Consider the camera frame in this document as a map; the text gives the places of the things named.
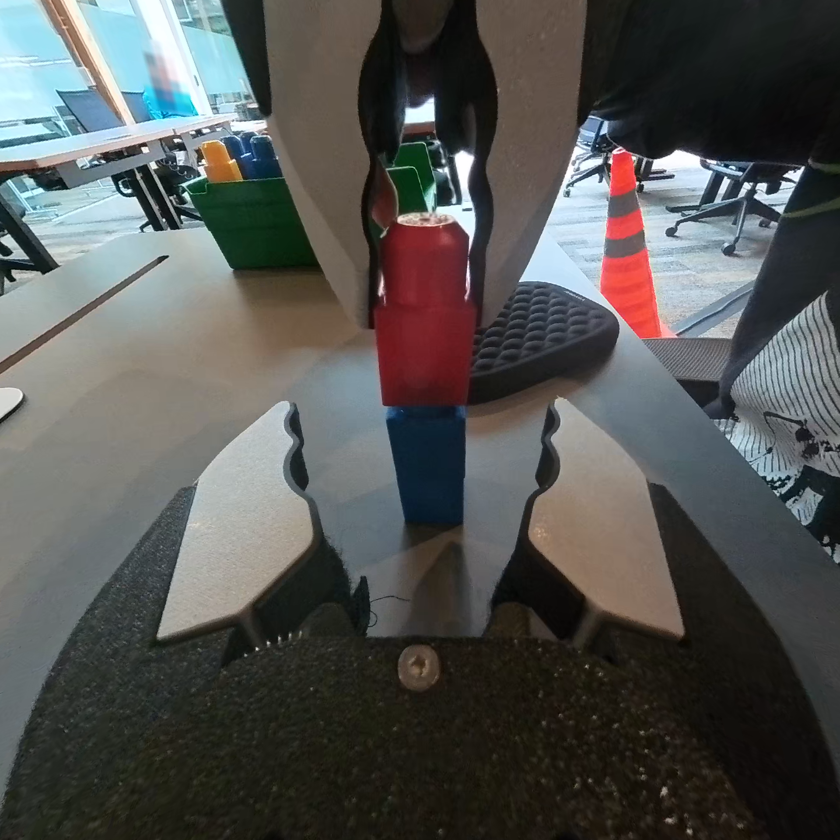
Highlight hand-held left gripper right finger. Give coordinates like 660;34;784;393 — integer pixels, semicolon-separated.
489;397;686;652

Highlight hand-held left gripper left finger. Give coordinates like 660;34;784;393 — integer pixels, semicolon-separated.
156;400;366;662

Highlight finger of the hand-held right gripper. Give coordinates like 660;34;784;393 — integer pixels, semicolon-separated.
438;0;589;327
262;0;403;330

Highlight cluster of mega block towers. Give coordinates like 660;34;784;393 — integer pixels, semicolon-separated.
199;131;284;185

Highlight green plastic bin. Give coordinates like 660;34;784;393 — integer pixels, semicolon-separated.
386;141;439;221
182;176;320;270

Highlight blue mega block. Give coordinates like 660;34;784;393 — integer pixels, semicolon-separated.
385;404;468;480
392;474;466;526

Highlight red mega block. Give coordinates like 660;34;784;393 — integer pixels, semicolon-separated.
373;211;476;406

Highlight person's right forearm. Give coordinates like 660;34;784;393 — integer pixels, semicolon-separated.
581;0;840;166

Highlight black office chair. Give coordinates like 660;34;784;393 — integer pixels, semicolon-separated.
564;115;677;198
56;88;153;132
666;161;805;258
115;154;201;232

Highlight wooden top desk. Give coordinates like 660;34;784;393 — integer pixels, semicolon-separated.
0;113;238;277

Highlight orange traffic cone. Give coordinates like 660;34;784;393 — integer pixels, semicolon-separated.
599;147;678;340

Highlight black textured wrist rest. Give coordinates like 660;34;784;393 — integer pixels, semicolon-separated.
467;281;620;406

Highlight person's printed white pants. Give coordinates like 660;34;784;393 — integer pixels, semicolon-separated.
714;289;840;567

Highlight person's dark jacket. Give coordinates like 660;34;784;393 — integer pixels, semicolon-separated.
718;157;840;421

